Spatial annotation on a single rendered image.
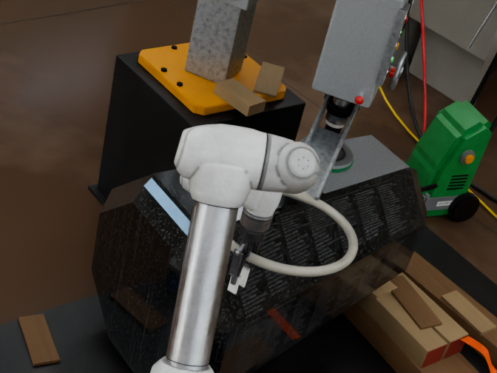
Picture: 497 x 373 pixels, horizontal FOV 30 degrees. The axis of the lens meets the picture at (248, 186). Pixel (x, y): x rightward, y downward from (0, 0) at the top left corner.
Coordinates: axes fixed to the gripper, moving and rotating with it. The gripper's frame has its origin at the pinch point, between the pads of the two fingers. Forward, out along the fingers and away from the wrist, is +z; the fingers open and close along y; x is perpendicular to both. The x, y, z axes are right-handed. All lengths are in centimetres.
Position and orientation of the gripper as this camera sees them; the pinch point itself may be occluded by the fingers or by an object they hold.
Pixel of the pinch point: (238, 280)
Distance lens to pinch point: 282.7
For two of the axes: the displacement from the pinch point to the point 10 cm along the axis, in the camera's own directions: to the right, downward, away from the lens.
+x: -8.2, -4.4, 3.6
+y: 5.2, -3.3, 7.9
